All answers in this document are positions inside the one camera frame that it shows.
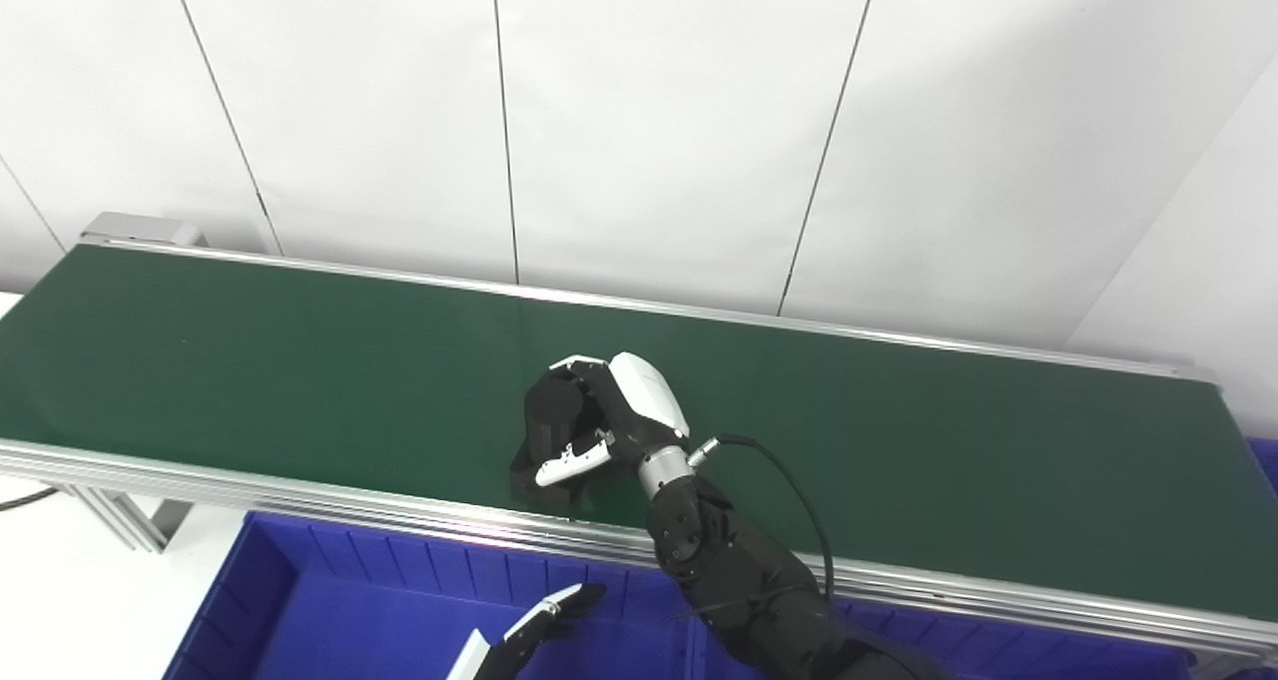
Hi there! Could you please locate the green conveyor belt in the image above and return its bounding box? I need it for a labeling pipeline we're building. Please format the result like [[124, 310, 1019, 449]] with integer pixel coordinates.
[[0, 236, 1278, 680], [0, 244, 1278, 623]]

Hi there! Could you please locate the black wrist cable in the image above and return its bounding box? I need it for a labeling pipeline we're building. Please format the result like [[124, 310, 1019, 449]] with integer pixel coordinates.
[[687, 434, 837, 603]]

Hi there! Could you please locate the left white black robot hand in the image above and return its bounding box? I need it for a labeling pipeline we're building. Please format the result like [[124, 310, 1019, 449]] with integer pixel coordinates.
[[444, 583, 608, 680]]

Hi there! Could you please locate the black block cylinder part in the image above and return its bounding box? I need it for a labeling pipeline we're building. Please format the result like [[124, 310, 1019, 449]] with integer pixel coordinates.
[[509, 365, 612, 509]]

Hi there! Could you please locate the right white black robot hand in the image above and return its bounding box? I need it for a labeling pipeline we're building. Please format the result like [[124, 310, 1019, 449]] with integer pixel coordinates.
[[534, 352, 692, 488]]

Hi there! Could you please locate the grey conveyor end housing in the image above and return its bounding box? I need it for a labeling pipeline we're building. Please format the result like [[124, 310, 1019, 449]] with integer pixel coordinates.
[[80, 213, 208, 252]]

